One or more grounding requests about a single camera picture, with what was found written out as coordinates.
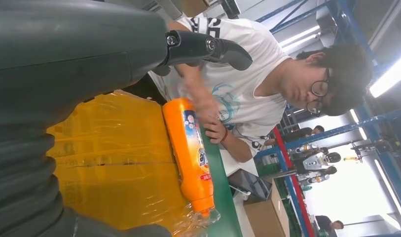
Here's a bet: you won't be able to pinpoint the cardboard box with yellow sticker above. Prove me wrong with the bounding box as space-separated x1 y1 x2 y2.
243 188 291 237

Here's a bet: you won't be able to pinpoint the ceiling light strip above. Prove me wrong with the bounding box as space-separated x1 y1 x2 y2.
369 49 401 99

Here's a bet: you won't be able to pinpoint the black round eyeglasses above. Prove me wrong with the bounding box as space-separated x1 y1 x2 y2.
306 67 330 115

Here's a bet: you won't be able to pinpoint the black tablet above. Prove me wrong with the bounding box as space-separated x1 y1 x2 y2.
228 168 273 200

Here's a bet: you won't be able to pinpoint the red metal post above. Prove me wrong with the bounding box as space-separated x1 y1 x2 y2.
272 126 316 237

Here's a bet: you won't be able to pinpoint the orange detergent bottle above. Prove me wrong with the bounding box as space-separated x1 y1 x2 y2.
162 97 221 230

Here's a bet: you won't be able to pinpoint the plain cardboard box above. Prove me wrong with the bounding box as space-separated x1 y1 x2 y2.
180 0 211 18

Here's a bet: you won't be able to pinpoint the person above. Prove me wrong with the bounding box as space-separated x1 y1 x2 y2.
314 215 345 237
264 125 326 148
147 16 374 164

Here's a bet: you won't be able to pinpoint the yellow plastic-wrapped cardboard sheet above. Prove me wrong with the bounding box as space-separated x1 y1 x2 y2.
46 90 201 237

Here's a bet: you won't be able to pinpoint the white table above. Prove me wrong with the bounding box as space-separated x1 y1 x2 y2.
219 149 260 237

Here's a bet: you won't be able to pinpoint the white humanoid robot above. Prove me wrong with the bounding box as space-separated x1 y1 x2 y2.
288 143 342 187

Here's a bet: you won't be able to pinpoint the blue metal shelf rack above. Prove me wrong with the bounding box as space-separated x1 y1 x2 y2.
254 108 401 237

